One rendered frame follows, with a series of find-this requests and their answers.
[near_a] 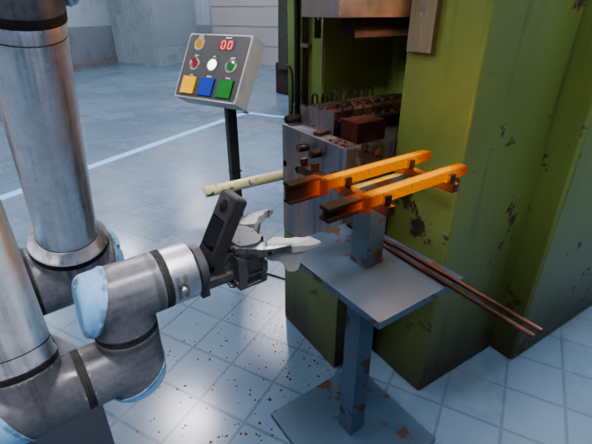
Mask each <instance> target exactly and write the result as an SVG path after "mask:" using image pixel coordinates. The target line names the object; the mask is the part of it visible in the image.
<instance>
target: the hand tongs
mask: <svg viewBox="0 0 592 444"><path fill-rule="evenodd" d="M352 225H353V221H352V222H349V223H347V226H348V227H349V228H351V229H352ZM386 243H387V244H388V245H387V244H386ZM389 245H390V246H392V247H394V248H397V249H399V250H400V251H402V252H404V253H405V254H406V255H409V256H410V257H412V258H414V259H415V260H417V261H419V262H420V263H423V264H424V265H425V266H427V267H429V268H430V269H432V270H434V271H436V272H438V273H440V274H441V275H442V276H444V277H445V278H448V279H449V280H451V281H453V282H454V283H456V284H458V285H459V286H461V287H463V288H464V289H466V290H468V291H469V292H472V293H473V294H475V295H477V296H478V297H479V298H481V299H483V300H485V301H487V302H488V303H490V304H492V305H493V306H495V307H497V308H498V309H500V310H502V311H503V312H505V313H507V314H508V315H511V316H512V317H514V318H515V319H517V320H518V321H520V322H522V323H524V324H526V325H527V326H529V327H531V328H532V329H534V330H536V331H537V332H539V333H543V332H544V329H543V328H541V327H539V326H538V325H536V324H535V323H533V322H531V321H529V320H528V319H526V318H524V317H522V316H521V315H519V314H517V313H516V312H514V311H512V310H511V309H509V308H507V307H505V306H503V305H501V304H500V303H499V302H497V301H495V300H493V299H491V298H489V297H488V296H486V295H484V294H483V293H481V292H479V291H478V290H476V289H474V288H472V287H471V286H469V285H467V284H465V283H464V282H462V281H461V280H459V279H457V278H455V277H453V276H451V275H450V274H448V273H447V272H445V271H444V270H441V269H439V268H438V267H436V266H434V265H433V264H431V263H429V262H428V261H426V260H424V259H422V258H421V257H419V256H417V255H415V254H413V253H412V252H411V251H409V250H407V249H405V248H403V247H401V246H399V245H397V244H395V243H394V242H392V241H390V240H387V239H384V242H383V247H384V248H385V249H387V250H388V251H389V252H391V253H392V254H394V255H396V256H398V257H400V258H401V259H403V260H404V261H406V262H407V263H409V264H411V265H412V266H414V267H415V268H417V269H419V270H421V271H423V272H424V273H425V274H426V275H428V276H430V277H431V278H434V279H435V280H437V281H439V282H440V283H442V284H443V285H445V286H446V287H448V288H450V289H451V290H453V291H455V292H457V293H458V294H460V295H462V296H463V297H464V298H466V299H467V300H470V301H471V302H473V303H474V304H476V305H478V306H479V307H481V308H483V309H484V310H486V311H487V312H489V313H490V314H492V315H494V316H496V317H498V318H499V319H501V320H502V321H503V322H505V323H507V324H509V325H510V326H512V327H514V328H515V329H518V330H519V331H520V332H521V333H523V334H525V335H526V336H528V337H530V338H535V337H536V335H535V333H533V332H531V331H529V330H528V329H525V328H524V327H523V326H521V325H520V324H518V323H516V322H514V321H512V320H511V319H509V318H507V317H506V316H504V315H503V314H501V313H499V312H498V311H496V310H494V309H493V308H491V307H489V306H487V305H486V304H485V303H483V302H481V301H480V300H477V299H476V298H474V297H472V296H471V295H469V294H468V293H466V292H464V291H463V290H461V289H459V288H458V287H456V286H454V285H452V284H450V283H449V282H448V281H446V280H445V279H443V278H441V277H439V276H437V275H436V274H434V273H432V272H431V271H429V270H428V269H426V268H424V267H423V266H421V265H419V264H418V263H415V262H414V261H412V260H411V259H410V258H408V257H406V256H405V255H402V254H401V253H399V252H397V251H396V250H394V249H393V248H391V247H390V246H389Z"/></svg>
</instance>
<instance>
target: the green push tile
mask: <svg viewBox="0 0 592 444"><path fill-rule="evenodd" d="M233 84H234V81H233V80H225V79H220V80H219V81H218V87H217V90H216V93H215V97H216V98H220V99H227V100H230V97H231V93H232V89H233Z"/></svg>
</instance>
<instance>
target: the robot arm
mask: <svg viewBox="0 0 592 444"><path fill-rule="evenodd" d="M78 2H79V0H0V116H1V119H2V123H3V126H4V131H5V134H6V137H7V140H8V143H9V146H10V149H11V155H12V158H13V161H14V164H15V167H16V170H17V174H18V178H19V182H20V185H21V188H22V191H23V195H24V198H25V200H26V206H27V209H28V212H29V215H30V219H31V221H32V225H33V230H32V231H31V232H30V233H29V235H28V237H27V241H26V247H25V248H20V249H19V247H18V244H17V242H16V240H15V237H14V234H13V232H12V230H11V225H10V223H9V220H8V218H7V216H6V213H5V210H4V207H3V204H2V201H1V198H0V444H26V443H27V442H29V441H35V440H38V438H39V437H40V436H42V435H43V434H45V433H48V432H50V431H52V430H54V429H55V428H57V427H58V426H61V425H63V424H65V423H67V422H69V421H71V420H72V419H74V418H76V417H78V416H80V415H82V414H84V413H86V412H88V411H90V410H92V409H94V408H96V407H97V406H98V407H100V406H101V405H103V404H105V403H108V402H110V401H111V400H113V399H115V400H116V401H118V402H121V403H133V402H136V401H140V400H142V399H144V398H146V397H147V396H149V395H150V394H152V393H153V392H154V391H155V390H156V389H157V388H158V387H159V385H160V384H161V382H162V381H163V380H164V377H165V374H166V353H165V350H164V348H163V346H162V341H161V336H160V332H159V324H158V319H157V314H156V313H158V312H160V311H163V310H165V309H168V308H170V307H174V306H175V305H177V304H180V303H182V302H184V301H186V300H191V299H193V298H195V297H197V296H200V295H201V297H202V298H203V299H204V298H206V297H209V296H211V291H210V289H212V288H214V287H217V286H220V285H223V284H225V283H226V284H227V285H229V287H231V288H235V287H237V288H238V289H239V290H240V291H242V290H244V289H247V288H249V287H251V286H253V285H257V284H260V283H262V282H264V281H266V280H267V270H268V260H270V261H280V262H281V263H282V264H283V265H284V266H285V268H286V270H288V271H296V270H297V269H298V268H299V266H300V262H301V259H302V256H303V254H304V251H305V250H309V249H312V248H316V247H319V246H321V242H320V241H319V240H317V239H315V238H313V237H311V236H308V237H303V238H300V237H293V238H282V237H272V238H271V239H269V240H268V241H267V242H263V235H262V234H259V233H260V227H261V223H262V222H263V221H264V220H265V219H266V218H269V217H270V216H271V215H272V213H273V210H269V209H266V210H262V211H257V212H253V213H251V214H249V215H248V214H247V215H245V216H243V217H242V214H243V212H244V210H245V208H246V205H247V201H246V200H245V199H244V198H243V197H241V196H239V195H238V194H237V193H235V192H234V191H232V190H229V189H222V190H221V193H220V195H219V198H218V201H217V203H216V206H215V208H214V211H213V213H212V215H211V219H210V221H209V224H208V225H207V228H206V231H205V233H204V236H203V239H202V241H201V244H200V246H199V247H198V246H197V245H196V244H192V245H189V246H187V244H185V243H183V242H182V241H181V242H178V243H175V244H172V245H169V246H165V247H163V248H157V249H155V250H153V251H150V252H147V253H144V254H141V255H136V256H132V257H130V258H127V259H124V255H123V252H122V250H121V248H120V241H119V240H118V238H117V236H116V234H115V232H114V230H113V229H112V228H111V227H110V226H104V225H103V223H101V222H100V221H99V220H98V219H96V218H95V212H94V207H93V195H92V190H91V183H90V177H89V171H88V165H87V159H86V154H85V142H84V137H83V130H82V124H81V119H80V113H79V106H78V96H77V89H76V84H75V78H74V71H73V66H72V60H71V53H70V43H69V36H68V30H67V23H68V16H67V10H66V5H68V6H69V7H72V6H73V5H76V4H78ZM264 257H266V258H267V259H268V260H267V259H266V258H264ZM234 280H235V281H234ZM258 280H259V281H258ZM236 282H238V283H239V284H237V283H236ZM229 283H230V284H229ZM230 285H232V286H230ZM71 305H75V308H76V312H77V317H78V322H79V325H80V328H81V330H82V333H83V335H84V337H85V338H87V339H94V342H92V343H89V344H87V345H84V346H82V347H80V348H77V349H75V350H72V351H68V352H66V353H64V354H62V355H60V354H59V351H58V350H57V346H56V341H55V339H54V338H53V337H52V335H51V334H50V333H49V331H48V326H47V324H46V322H45V319H44V316H43V315H48V314H50V313H53V312H55V311H57V310H60V309H63V308H65V307H69V306H71Z"/></svg>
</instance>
